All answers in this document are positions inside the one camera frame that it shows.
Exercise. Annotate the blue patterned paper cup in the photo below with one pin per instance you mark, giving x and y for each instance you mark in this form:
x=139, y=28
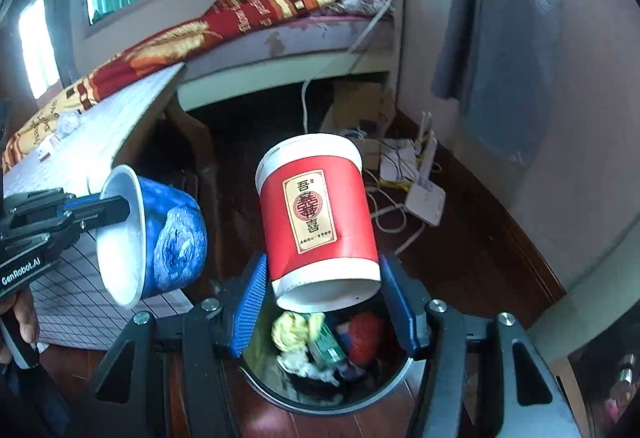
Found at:
x=175, y=238

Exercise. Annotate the white power strip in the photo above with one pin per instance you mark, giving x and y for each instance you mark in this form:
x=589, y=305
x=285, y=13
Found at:
x=395, y=157

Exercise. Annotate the white bed frame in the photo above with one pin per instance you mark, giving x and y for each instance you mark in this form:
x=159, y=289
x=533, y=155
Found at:
x=280, y=80

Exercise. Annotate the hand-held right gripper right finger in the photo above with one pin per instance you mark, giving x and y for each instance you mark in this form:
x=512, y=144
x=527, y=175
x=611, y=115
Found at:
x=400, y=303

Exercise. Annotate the green box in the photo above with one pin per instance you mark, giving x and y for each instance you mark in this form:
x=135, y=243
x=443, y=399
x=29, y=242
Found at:
x=327, y=345

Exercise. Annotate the black trash bin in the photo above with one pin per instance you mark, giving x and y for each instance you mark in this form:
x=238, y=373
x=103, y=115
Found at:
x=300, y=393

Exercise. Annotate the beige cloth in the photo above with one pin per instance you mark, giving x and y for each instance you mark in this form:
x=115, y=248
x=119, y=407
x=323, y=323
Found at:
x=305, y=365

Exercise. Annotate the floral pillow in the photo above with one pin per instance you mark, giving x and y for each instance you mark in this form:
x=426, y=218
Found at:
x=357, y=5

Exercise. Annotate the red paper cup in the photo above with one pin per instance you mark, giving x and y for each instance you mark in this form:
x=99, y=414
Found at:
x=315, y=208

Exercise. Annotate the white checked tablecloth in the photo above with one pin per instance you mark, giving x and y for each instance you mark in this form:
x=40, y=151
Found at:
x=100, y=137

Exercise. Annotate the red and yellow printed blanket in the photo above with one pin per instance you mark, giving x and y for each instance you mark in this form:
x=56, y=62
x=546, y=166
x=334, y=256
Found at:
x=200, y=27

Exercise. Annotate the white and red box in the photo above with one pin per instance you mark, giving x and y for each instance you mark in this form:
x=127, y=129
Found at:
x=46, y=151

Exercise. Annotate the white router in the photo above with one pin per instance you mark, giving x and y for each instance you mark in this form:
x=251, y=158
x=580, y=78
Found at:
x=425, y=200

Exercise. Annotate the floral mattress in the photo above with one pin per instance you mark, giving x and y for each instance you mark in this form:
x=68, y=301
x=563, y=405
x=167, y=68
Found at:
x=310, y=37

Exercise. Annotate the red fuzzy cloth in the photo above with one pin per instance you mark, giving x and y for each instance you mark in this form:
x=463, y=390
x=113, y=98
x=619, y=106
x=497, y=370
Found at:
x=365, y=335

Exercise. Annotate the clear crumpled plastic bag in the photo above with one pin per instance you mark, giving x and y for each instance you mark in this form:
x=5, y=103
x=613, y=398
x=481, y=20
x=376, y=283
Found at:
x=68, y=122

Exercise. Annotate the grey hanging curtain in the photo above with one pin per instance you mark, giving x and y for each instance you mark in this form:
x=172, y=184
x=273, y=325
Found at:
x=500, y=17

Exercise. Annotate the person's left hand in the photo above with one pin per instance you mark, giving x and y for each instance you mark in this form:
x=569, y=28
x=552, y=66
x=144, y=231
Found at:
x=26, y=318

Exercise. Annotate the yellow cloth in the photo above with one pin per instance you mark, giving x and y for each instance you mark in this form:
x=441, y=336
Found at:
x=292, y=330

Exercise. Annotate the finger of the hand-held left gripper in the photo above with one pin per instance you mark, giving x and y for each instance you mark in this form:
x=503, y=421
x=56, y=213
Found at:
x=112, y=209
x=50, y=233

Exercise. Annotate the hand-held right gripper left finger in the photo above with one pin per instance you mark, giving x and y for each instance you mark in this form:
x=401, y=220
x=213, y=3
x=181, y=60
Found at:
x=250, y=308

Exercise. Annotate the cardboard box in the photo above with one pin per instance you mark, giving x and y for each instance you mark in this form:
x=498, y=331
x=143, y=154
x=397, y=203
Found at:
x=350, y=112

